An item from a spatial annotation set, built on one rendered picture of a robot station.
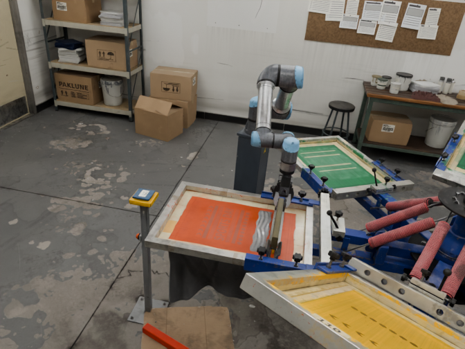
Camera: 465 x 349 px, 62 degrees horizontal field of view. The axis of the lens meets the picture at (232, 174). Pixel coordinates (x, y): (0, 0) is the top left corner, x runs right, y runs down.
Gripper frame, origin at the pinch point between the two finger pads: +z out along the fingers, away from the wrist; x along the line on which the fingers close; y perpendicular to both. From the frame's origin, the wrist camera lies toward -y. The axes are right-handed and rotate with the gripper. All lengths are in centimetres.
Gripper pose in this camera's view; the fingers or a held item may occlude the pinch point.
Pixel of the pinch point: (281, 206)
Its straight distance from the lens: 195.2
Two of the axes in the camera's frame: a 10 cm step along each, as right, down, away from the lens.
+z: -0.8, 8.7, 4.8
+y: 1.8, -4.7, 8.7
